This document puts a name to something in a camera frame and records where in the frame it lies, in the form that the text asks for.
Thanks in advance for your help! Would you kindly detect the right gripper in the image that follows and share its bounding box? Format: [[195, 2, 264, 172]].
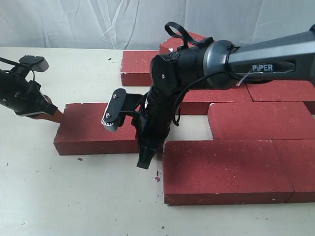
[[133, 90, 180, 169]]

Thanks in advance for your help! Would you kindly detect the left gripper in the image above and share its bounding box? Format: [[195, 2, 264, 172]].
[[0, 73, 62, 123]]

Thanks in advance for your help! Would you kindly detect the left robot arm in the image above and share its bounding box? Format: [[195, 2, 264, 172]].
[[0, 70, 63, 123]]

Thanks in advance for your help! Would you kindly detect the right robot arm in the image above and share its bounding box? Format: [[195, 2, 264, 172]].
[[132, 22, 315, 169]]

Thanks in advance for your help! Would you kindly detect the right row red brick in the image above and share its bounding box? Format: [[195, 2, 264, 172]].
[[247, 81, 315, 115]]

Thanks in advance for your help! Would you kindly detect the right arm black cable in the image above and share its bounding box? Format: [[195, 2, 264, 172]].
[[169, 71, 256, 127]]

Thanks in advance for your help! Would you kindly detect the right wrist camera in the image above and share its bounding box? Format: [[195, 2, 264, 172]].
[[101, 88, 126, 132]]

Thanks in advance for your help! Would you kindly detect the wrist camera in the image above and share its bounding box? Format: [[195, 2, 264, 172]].
[[19, 55, 49, 73], [101, 88, 126, 132]]

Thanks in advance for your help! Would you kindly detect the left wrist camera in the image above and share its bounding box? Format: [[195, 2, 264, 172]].
[[19, 55, 49, 73]]

